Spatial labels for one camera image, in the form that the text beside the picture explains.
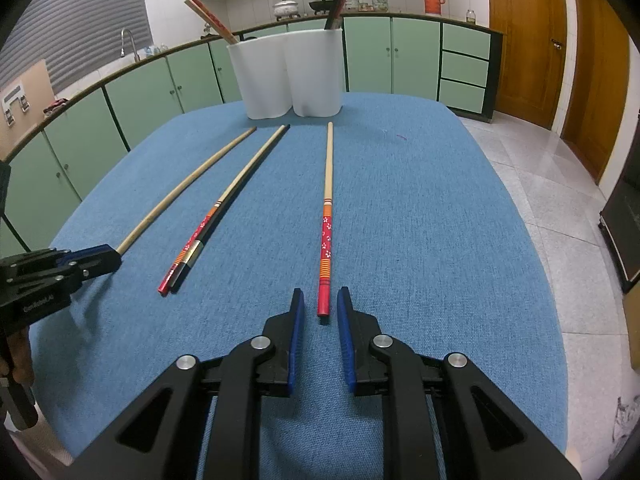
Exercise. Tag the glass jar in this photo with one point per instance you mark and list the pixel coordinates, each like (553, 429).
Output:
(471, 16)

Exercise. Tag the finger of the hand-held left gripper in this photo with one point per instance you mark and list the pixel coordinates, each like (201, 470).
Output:
(100, 260)
(55, 282)

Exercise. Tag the white cooking pot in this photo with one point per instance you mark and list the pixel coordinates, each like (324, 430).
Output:
(286, 9)

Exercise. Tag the red patterned wooden chopstick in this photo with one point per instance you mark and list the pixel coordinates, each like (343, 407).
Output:
(220, 205)

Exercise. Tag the white utensil holder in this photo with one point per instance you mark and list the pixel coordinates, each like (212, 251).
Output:
(265, 80)

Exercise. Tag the blue tablecloth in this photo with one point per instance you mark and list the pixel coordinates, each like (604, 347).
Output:
(425, 235)

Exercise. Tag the person's left hand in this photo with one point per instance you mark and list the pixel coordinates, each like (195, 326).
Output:
(21, 360)

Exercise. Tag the green lower cabinets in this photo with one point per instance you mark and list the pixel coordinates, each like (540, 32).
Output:
(150, 90)

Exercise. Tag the green drawer unit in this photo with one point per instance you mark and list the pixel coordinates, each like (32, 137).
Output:
(465, 70)

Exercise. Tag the metal kitchen faucet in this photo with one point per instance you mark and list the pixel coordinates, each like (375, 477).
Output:
(131, 40)

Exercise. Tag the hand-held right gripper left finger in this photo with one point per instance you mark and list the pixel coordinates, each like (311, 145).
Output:
(296, 340)

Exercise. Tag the black wok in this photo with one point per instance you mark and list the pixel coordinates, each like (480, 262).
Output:
(321, 5)

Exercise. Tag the group of glass cups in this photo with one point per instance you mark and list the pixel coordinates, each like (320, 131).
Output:
(372, 5)

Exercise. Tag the red tipped wooden chopstick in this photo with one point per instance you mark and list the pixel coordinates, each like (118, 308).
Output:
(216, 19)
(210, 22)

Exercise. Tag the bottles beside faucet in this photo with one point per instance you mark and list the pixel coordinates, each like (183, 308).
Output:
(154, 50)

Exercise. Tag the grey window blind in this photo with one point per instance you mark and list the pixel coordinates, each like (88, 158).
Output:
(90, 10)

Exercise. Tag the red flower patterned chopstick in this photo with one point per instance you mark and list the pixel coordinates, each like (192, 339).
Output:
(326, 240)

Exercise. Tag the red cloth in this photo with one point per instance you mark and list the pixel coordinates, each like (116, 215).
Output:
(55, 106)

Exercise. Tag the dark silver banded chopstick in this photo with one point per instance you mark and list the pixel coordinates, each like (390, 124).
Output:
(191, 255)

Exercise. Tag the plain wooden chopstick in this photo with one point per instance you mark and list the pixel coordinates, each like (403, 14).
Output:
(190, 186)

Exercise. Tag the dark floor cabinet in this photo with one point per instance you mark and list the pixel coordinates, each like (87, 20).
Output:
(622, 230)

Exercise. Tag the wooden door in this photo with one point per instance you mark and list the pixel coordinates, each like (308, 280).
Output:
(597, 75)
(525, 45)

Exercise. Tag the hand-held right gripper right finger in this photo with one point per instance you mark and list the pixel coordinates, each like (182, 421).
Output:
(345, 340)

